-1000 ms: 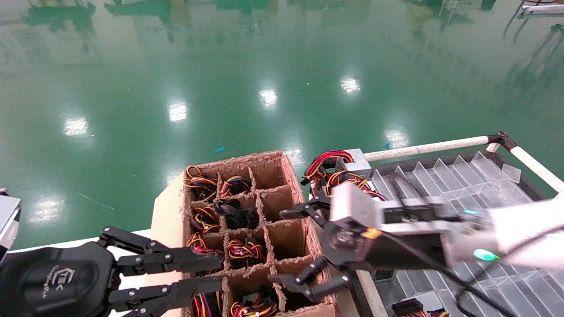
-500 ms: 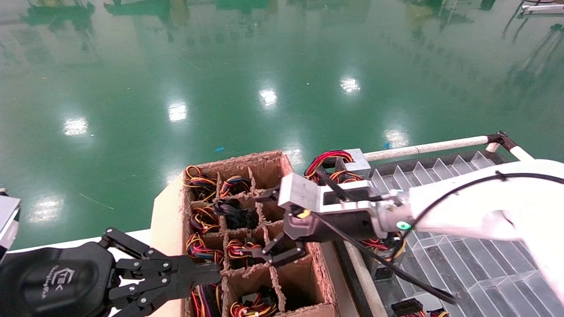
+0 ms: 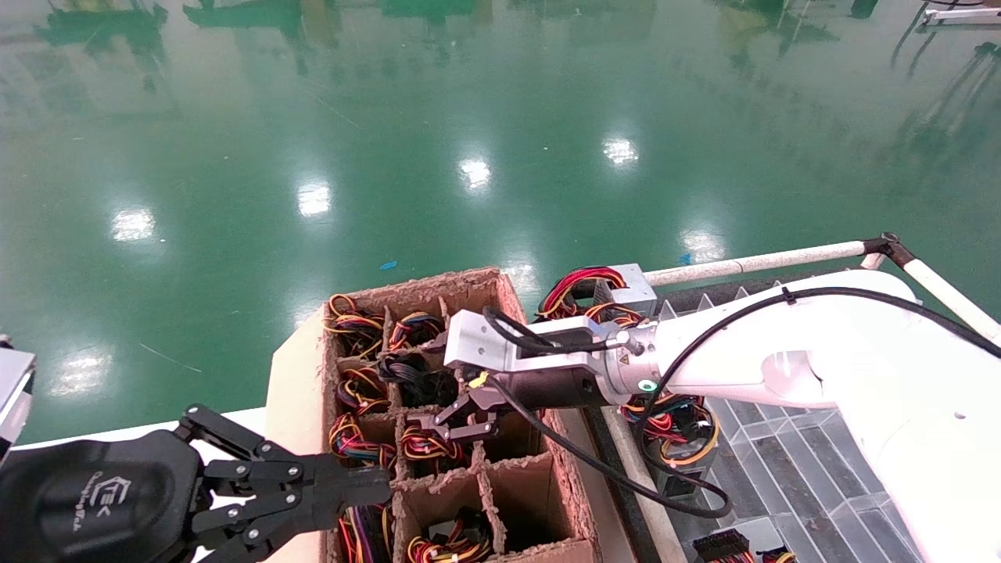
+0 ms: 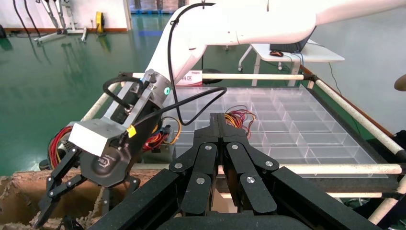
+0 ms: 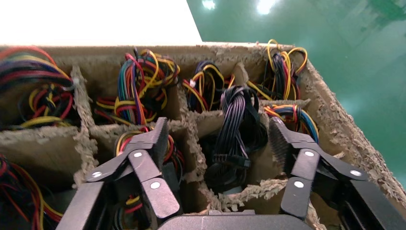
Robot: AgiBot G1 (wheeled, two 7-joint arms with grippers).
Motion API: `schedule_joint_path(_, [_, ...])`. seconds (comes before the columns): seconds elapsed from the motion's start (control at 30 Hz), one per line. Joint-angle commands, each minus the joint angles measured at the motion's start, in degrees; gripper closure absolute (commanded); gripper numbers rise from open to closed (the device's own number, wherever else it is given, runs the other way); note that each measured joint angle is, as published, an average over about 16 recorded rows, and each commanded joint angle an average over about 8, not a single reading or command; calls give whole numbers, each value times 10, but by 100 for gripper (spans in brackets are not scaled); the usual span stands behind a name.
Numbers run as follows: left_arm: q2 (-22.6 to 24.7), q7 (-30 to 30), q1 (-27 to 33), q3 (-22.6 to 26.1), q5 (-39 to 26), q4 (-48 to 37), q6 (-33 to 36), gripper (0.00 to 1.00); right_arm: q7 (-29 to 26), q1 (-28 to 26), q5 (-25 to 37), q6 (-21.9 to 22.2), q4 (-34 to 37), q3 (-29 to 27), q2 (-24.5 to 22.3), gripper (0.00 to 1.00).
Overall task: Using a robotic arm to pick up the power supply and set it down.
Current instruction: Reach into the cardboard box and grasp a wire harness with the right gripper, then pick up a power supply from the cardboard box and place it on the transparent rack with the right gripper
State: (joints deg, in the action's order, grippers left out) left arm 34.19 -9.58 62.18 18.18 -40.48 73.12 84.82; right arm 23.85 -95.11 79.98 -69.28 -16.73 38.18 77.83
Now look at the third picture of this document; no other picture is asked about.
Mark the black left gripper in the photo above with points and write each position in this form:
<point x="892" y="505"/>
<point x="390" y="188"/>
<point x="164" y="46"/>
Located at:
<point x="94" y="500"/>

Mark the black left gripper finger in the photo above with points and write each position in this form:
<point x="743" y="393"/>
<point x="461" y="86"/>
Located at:
<point x="344" y="483"/>

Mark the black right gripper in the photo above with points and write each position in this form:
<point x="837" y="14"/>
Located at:
<point x="555" y="389"/>

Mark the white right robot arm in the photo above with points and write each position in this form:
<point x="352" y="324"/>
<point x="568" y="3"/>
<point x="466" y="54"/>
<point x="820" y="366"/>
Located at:
<point x="860" y="352"/>

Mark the flat tan cardboard sheet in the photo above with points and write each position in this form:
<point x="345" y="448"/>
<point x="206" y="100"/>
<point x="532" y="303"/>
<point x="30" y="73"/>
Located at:
<point x="293" y="407"/>

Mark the cardboard box with dividers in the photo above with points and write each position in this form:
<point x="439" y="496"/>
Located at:
<point x="539" y="485"/>

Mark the black pipe corner connector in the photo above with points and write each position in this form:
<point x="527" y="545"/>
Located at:
<point x="887" y="244"/>

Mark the white stand base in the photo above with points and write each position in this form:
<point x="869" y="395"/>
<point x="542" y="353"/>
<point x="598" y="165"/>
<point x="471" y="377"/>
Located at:
<point x="962" y="14"/>

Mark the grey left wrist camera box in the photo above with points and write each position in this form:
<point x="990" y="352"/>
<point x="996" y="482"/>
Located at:
<point x="14" y="391"/>

